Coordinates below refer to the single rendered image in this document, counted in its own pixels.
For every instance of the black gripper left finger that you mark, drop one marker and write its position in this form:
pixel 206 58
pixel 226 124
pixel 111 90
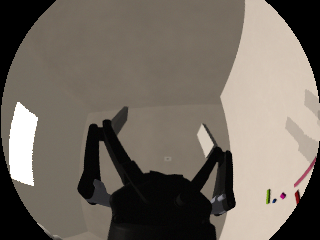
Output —
pixel 90 186

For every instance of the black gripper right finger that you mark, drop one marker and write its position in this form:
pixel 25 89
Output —
pixel 223 198

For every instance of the dark red rod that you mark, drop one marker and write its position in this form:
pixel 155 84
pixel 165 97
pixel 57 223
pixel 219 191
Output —
pixel 297 196

